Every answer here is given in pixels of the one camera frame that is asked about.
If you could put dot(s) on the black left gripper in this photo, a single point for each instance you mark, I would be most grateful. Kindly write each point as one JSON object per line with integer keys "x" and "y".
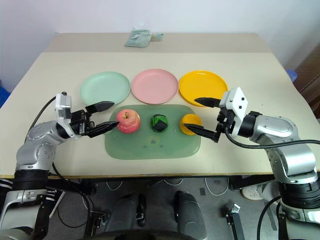
{"x": 80, "y": 121}

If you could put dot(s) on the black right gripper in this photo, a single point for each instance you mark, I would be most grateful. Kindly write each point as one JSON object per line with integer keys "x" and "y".
{"x": 226, "y": 120}

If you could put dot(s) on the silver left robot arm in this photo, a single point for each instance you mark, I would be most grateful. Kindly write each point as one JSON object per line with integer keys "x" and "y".
{"x": 37, "y": 132}

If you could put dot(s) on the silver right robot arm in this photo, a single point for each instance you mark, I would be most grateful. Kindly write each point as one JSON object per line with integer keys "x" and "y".
{"x": 280, "y": 130}

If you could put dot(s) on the orange fruit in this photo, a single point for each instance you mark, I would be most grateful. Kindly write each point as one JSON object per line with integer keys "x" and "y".
{"x": 191, "y": 118}

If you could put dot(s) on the light green plate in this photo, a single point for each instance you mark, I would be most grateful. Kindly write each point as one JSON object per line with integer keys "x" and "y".
{"x": 105, "y": 87}

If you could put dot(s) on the yellow plate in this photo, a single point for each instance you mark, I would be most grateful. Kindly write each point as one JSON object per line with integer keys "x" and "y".
{"x": 202, "y": 83}

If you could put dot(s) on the dark green vegetable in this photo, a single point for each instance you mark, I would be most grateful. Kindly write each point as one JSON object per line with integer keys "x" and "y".
{"x": 158, "y": 122}

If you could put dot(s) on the pink plate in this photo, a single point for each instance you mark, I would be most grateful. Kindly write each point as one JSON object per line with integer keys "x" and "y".
{"x": 155, "y": 86}

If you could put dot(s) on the red apple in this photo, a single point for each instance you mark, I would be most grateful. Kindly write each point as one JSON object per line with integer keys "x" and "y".
{"x": 128, "y": 122}

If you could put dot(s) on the translucent green tray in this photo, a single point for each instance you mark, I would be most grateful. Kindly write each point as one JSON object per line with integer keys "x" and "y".
{"x": 150, "y": 147}

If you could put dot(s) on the clear plastic bag package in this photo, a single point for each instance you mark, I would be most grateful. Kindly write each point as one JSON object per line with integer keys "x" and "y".
{"x": 137, "y": 37}

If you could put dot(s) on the white shoe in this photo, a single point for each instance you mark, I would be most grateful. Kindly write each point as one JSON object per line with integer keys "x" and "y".
{"x": 253, "y": 192}

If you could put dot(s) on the small crumpled plastic bag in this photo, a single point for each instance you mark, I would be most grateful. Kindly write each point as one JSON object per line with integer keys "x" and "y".
{"x": 157, "y": 36}

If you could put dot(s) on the black white-striped trouser leg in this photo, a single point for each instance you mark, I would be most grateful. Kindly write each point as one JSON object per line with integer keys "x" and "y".
{"x": 53, "y": 200}

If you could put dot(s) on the dark grey rounded shape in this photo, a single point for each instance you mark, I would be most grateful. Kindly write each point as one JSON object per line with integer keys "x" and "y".
{"x": 188, "y": 215}
{"x": 125, "y": 212}

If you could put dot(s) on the blue bin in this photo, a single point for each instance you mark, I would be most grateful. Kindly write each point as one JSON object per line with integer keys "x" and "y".
{"x": 3, "y": 96}

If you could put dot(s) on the black and silver stand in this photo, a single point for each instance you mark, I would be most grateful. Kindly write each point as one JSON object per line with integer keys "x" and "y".
{"x": 233, "y": 217}

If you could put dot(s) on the black floor device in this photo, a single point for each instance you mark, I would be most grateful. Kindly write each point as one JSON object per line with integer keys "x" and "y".
{"x": 97, "y": 222}

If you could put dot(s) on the brown wooden cabinet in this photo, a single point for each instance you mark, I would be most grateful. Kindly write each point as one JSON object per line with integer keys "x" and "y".
{"x": 310, "y": 75}

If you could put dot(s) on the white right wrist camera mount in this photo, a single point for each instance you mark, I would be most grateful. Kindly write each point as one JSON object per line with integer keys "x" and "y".
{"x": 237, "y": 105}

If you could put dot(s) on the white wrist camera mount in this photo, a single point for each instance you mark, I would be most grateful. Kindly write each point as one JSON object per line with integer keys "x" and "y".
{"x": 62, "y": 107}
{"x": 237, "y": 105}

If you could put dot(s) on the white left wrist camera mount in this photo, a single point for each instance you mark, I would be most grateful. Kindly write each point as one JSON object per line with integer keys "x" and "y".
{"x": 62, "y": 107}

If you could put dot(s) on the black table frame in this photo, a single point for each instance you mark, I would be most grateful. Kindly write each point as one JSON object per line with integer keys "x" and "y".
{"x": 140, "y": 180}

